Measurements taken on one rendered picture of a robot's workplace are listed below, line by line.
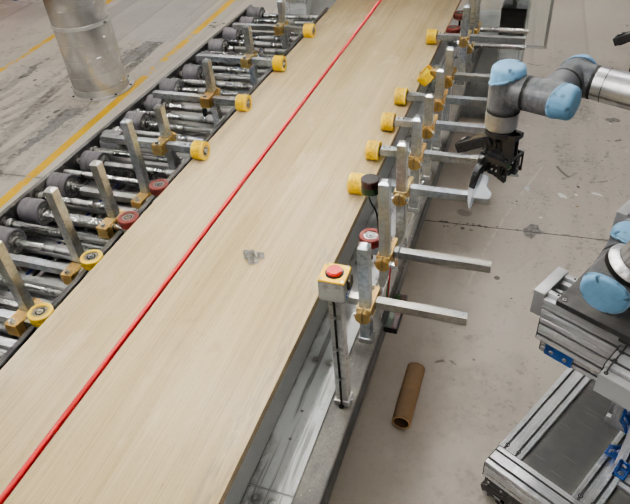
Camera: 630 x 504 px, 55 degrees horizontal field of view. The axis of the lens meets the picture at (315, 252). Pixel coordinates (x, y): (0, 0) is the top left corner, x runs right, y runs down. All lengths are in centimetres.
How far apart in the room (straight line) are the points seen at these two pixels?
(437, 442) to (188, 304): 123
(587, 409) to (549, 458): 28
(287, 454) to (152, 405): 44
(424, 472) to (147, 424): 126
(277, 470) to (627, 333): 102
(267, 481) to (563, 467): 110
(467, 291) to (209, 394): 186
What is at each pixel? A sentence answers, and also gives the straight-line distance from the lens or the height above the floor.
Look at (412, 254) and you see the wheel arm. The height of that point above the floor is 86.
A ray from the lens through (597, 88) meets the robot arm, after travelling 150.
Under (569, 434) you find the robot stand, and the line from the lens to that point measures 253.
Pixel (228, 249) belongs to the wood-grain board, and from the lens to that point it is 216.
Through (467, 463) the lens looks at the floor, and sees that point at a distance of 264.
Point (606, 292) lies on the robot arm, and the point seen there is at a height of 122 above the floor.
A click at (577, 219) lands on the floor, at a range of 387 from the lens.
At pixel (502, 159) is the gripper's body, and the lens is 152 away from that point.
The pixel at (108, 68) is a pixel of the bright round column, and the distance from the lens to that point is 576.
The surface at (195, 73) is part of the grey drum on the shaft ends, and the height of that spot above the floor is 83.
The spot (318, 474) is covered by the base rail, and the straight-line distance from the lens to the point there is 178.
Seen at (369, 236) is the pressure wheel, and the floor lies 91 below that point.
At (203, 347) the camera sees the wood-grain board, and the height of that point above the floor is 90.
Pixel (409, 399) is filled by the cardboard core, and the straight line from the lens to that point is 269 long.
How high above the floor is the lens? 224
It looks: 40 degrees down
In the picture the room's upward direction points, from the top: 6 degrees counter-clockwise
